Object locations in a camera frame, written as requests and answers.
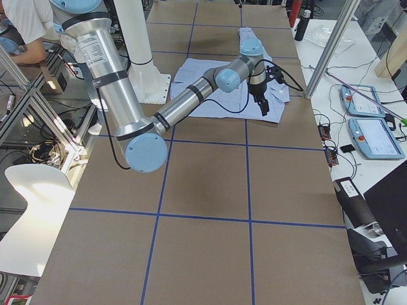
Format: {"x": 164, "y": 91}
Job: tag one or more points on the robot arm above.
{"x": 124, "y": 89}

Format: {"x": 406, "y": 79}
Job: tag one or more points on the red bottle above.
{"x": 295, "y": 9}

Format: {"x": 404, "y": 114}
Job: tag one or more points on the far teach pendant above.
{"x": 357, "y": 105}

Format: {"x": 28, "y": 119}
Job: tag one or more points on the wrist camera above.
{"x": 274, "y": 73}

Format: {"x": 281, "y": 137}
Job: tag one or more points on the clear plastic bag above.
{"x": 320, "y": 36}

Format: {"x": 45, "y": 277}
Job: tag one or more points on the near teach pendant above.
{"x": 374, "y": 139}

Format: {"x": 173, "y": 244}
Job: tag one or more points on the teach pendant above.
{"x": 374, "y": 139}
{"x": 357, "y": 105}

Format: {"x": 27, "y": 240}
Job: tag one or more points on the brown table mat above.
{"x": 243, "y": 212}

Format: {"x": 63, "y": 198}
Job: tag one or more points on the white chair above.
{"x": 27, "y": 246}

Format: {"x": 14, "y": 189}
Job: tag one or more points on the black water bottle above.
{"x": 302, "y": 25}

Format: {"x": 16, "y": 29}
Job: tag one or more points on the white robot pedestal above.
{"x": 149, "y": 84}

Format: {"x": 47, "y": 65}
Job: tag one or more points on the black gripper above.
{"x": 257, "y": 90}

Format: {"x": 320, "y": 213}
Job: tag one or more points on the light blue striped shirt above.
{"x": 236, "y": 104}

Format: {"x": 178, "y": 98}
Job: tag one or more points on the standing person in jeans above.
{"x": 34, "y": 22}

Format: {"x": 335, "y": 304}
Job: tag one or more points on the grey aluminium frame post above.
{"x": 344, "y": 18}

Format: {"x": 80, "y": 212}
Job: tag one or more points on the black monitor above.
{"x": 387, "y": 202}

